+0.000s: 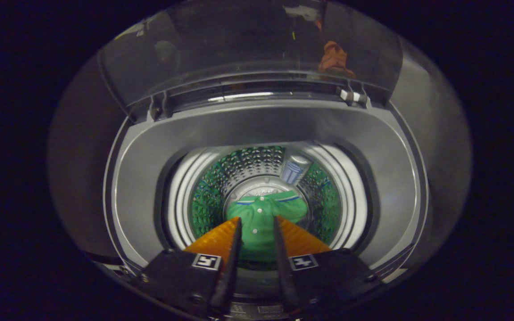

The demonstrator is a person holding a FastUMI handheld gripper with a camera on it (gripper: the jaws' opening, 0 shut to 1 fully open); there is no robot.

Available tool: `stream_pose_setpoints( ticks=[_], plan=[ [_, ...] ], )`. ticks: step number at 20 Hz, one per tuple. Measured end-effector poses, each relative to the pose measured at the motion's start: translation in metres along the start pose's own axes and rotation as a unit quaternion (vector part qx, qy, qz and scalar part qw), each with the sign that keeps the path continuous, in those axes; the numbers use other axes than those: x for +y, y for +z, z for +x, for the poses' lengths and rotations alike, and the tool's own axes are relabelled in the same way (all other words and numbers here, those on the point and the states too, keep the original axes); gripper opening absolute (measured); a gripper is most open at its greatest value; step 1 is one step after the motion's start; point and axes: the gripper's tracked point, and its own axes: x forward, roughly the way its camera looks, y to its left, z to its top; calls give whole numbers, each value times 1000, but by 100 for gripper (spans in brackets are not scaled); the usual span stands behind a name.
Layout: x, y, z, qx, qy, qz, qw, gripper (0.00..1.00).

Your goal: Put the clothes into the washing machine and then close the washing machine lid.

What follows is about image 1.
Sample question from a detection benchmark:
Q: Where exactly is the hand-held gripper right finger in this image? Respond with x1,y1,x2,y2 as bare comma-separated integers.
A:
273,216,382,313

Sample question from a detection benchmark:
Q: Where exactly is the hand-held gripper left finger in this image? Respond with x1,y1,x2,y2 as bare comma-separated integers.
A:
131,217,243,318

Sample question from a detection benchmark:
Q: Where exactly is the green polo shirt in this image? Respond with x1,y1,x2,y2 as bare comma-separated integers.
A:
225,191,309,263

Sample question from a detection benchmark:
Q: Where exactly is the dark grey washing machine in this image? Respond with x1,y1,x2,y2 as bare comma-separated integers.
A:
103,96,429,319

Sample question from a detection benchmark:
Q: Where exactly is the dark washing machine lid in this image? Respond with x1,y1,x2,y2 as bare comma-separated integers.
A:
99,0,404,121

